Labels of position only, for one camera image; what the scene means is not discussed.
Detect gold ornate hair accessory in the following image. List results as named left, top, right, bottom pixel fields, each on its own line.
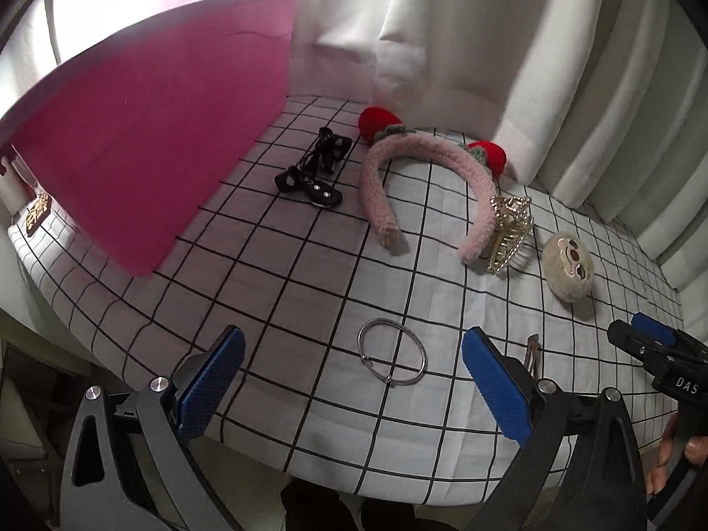
left=23, top=193, right=53, bottom=238

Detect beige round plush hair clip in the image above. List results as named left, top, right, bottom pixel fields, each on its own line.
left=541, top=233, right=596, bottom=304

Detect gold crown hair comb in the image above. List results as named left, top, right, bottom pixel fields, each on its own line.
left=487, top=195, right=535, bottom=276

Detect black bow hair clips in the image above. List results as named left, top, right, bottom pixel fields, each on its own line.
left=274, top=127, right=353, bottom=209

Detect brown snap hair clip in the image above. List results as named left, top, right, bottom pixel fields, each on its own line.
left=525, top=334, right=543, bottom=381

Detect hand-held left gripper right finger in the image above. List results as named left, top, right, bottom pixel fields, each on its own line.
left=461, top=326, right=649, bottom=531

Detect person's right hand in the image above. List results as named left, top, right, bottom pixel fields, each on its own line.
left=645, top=414, right=708, bottom=496

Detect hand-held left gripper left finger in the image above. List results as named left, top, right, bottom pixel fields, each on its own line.
left=58, top=325, right=247, bottom=531

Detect pink plastic storage box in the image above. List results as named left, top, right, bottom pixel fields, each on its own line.
left=0, top=0, right=313, bottom=277

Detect white curtain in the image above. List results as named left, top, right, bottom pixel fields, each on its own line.
left=290, top=0, right=708, bottom=291

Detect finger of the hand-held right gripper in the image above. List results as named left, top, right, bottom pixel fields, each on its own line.
left=607, top=319, right=667, bottom=370
left=631, top=312, right=708, bottom=356

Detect silver bangle bracelet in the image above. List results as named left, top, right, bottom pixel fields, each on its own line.
left=357, top=317, right=429, bottom=386

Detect white black-grid tablecloth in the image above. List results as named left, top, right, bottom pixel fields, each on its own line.
left=8, top=94, right=685, bottom=505

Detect pink fuzzy strawberry headband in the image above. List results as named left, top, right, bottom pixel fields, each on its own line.
left=358, top=104, right=510, bottom=265

